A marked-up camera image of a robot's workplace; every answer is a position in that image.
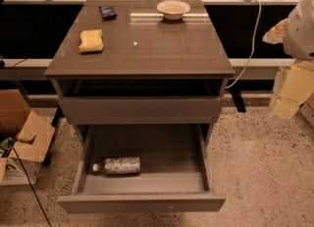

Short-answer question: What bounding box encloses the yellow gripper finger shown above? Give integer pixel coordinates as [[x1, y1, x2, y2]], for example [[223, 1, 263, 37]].
[[262, 19, 287, 44], [271, 61, 314, 121]]

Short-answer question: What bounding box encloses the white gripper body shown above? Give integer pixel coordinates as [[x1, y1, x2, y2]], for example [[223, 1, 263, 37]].
[[284, 7, 314, 61]]

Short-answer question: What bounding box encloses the clear plastic water bottle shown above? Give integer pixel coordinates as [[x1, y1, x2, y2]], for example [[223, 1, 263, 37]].
[[92, 156, 140, 175]]

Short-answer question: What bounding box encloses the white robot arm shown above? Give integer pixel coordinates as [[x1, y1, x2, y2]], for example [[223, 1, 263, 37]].
[[263, 0, 314, 124]]

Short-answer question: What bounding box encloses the grey drawer cabinet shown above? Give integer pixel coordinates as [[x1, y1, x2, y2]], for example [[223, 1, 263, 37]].
[[45, 0, 234, 140]]

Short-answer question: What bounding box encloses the open grey middle drawer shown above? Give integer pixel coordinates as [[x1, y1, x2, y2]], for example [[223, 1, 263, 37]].
[[58, 124, 226, 213]]

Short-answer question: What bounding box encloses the closed grey top drawer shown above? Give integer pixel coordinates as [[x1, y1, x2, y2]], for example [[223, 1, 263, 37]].
[[59, 97, 222, 125]]

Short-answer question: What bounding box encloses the cardboard box at right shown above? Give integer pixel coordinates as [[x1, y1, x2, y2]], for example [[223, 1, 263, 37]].
[[300, 93, 314, 128]]

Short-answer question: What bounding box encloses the white ceramic bowl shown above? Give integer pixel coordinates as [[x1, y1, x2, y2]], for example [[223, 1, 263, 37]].
[[157, 0, 190, 21]]

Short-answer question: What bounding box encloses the dark blue snack packet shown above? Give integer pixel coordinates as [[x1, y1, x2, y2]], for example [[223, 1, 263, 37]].
[[99, 7, 117, 21]]

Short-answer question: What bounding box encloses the yellow sponge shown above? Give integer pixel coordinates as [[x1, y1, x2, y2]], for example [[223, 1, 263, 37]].
[[78, 29, 103, 53]]

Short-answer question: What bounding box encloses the brown cardboard box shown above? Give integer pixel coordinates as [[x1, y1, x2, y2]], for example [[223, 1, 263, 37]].
[[0, 89, 55, 186]]

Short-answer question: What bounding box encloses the white power cable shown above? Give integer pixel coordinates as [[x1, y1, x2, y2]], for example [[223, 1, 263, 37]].
[[225, 0, 263, 90]]

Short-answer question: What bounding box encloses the black floor cable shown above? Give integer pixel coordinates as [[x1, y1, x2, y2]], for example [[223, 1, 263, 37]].
[[6, 137, 53, 227]]

